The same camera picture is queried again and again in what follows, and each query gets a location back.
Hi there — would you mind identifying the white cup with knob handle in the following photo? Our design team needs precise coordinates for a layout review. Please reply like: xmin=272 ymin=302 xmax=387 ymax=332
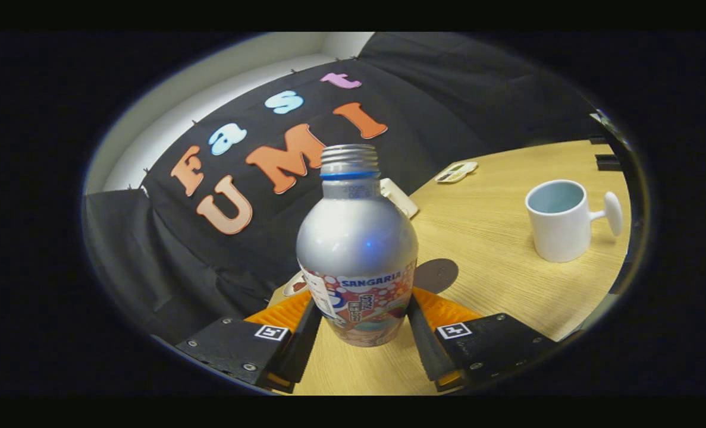
xmin=525 ymin=180 xmax=624 ymax=263

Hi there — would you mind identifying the wooden table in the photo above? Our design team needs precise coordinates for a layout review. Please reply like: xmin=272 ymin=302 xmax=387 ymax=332
xmin=268 ymin=140 xmax=632 ymax=396

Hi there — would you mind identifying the dark brown round coaster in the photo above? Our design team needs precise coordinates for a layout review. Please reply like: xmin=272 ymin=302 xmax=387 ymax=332
xmin=413 ymin=258 xmax=459 ymax=294

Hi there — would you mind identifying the black backdrop cloth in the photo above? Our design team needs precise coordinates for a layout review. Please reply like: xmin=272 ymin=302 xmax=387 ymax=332
xmin=82 ymin=32 xmax=603 ymax=351

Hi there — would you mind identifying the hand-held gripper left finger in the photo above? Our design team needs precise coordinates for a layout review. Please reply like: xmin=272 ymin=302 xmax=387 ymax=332
xmin=175 ymin=289 xmax=324 ymax=394

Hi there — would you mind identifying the white round plate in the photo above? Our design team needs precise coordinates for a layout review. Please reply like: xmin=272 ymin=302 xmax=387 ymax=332
xmin=283 ymin=271 xmax=307 ymax=297

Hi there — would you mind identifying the small white tray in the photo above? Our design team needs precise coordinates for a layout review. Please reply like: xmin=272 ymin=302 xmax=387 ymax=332
xmin=435 ymin=161 xmax=479 ymax=184

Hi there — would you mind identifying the white toaster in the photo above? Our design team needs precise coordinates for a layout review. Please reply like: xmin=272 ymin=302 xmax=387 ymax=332
xmin=380 ymin=177 xmax=420 ymax=219

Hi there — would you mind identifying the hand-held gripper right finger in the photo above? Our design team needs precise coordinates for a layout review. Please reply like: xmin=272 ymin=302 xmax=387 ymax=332
xmin=406 ymin=287 xmax=558 ymax=393

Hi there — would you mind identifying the silver bottle with colourful label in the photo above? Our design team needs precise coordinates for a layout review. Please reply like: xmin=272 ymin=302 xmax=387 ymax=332
xmin=296 ymin=144 xmax=419 ymax=348

